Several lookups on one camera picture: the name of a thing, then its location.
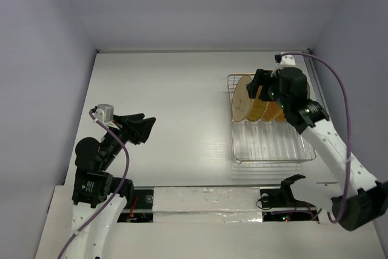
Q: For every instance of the beige leaf pattern plate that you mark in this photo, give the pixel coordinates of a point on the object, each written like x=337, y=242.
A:
x=241, y=103

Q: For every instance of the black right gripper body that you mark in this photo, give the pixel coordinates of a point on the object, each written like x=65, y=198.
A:
x=264, y=81

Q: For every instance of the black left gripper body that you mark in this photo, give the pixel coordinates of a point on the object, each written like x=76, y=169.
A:
x=113, y=144

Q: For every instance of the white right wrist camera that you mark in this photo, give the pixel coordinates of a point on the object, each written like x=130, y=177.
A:
x=283, y=61

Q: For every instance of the green rim woven plate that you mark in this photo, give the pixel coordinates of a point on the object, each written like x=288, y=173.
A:
x=259, y=107

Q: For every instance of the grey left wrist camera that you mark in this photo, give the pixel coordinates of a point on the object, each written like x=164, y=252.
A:
x=104, y=113

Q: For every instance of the white foam front panel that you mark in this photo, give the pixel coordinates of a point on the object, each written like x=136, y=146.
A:
x=206, y=205

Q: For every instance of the metal wire dish rack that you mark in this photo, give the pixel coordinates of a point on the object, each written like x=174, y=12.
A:
x=268, y=142

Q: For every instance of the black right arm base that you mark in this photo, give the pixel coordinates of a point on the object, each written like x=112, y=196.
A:
x=279, y=196

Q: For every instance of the large orange woven plate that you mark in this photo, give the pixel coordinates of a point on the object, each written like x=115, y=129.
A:
x=272, y=112

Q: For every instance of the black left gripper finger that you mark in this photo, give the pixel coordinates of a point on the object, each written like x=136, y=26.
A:
x=141, y=136
x=130, y=122

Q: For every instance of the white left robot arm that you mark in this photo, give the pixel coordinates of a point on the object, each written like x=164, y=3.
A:
x=101, y=188

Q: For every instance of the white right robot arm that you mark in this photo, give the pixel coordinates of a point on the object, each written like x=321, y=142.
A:
x=362, y=197

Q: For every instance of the small orange woven plate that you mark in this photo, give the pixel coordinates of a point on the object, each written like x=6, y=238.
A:
x=281, y=118

